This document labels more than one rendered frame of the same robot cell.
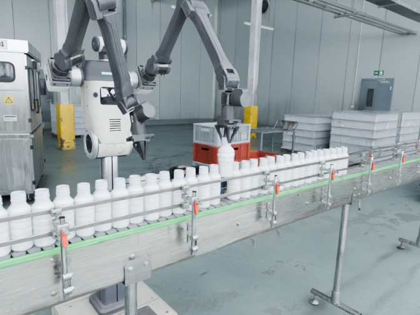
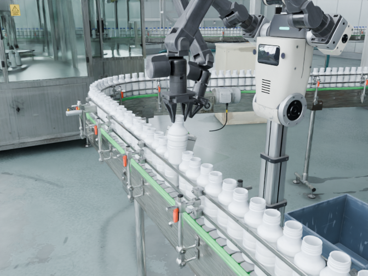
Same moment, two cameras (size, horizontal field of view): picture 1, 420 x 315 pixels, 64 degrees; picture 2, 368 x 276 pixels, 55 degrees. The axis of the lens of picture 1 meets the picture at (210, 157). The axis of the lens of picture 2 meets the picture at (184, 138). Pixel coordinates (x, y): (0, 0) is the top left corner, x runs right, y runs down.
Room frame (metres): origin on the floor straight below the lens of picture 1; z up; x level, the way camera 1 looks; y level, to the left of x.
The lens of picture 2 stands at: (1.64, -1.16, 1.58)
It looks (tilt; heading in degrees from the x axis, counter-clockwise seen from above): 19 degrees down; 102
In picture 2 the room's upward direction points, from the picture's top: straight up
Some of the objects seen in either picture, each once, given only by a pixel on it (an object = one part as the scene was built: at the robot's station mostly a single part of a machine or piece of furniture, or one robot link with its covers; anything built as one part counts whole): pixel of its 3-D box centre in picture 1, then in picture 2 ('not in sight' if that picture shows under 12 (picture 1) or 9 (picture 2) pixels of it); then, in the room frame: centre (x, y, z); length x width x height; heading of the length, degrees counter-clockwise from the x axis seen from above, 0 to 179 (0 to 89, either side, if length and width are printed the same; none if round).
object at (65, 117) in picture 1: (65, 126); not in sight; (8.23, 3.58, 0.55); 0.40 x 0.40 x 1.10; 40
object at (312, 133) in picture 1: (312, 134); not in sight; (8.71, -2.65, 0.50); 1.23 x 1.05 x 1.00; 128
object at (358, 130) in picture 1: (363, 137); not in sight; (7.58, -3.46, 0.59); 1.24 x 1.03 x 1.17; 132
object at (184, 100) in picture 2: (225, 131); (180, 108); (1.39, -0.06, 1.30); 0.07 x 0.07 x 0.09; 40
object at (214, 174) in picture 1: (213, 184); (172, 163); (1.35, -0.02, 1.08); 0.06 x 0.06 x 0.17
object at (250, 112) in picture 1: (250, 122); not in sight; (11.53, -1.35, 0.55); 0.40 x 0.40 x 1.10; 40
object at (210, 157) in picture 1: (222, 151); not in sight; (3.98, -0.14, 0.78); 0.61 x 0.41 x 0.22; 136
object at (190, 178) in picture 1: (190, 188); (159, 153); (1.27, 0.07, 1.08); 0.06 x 0.06 x 0.17
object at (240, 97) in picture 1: (235, 90); (166, 57); (1.35, -0.09, 1.47); 0.12 x 0.09 x 0.12; 41
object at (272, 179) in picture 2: not in sight; (271, 190); (1.73, 0.53, 0.74); 0.11 x 0.11 x 0.40; 40
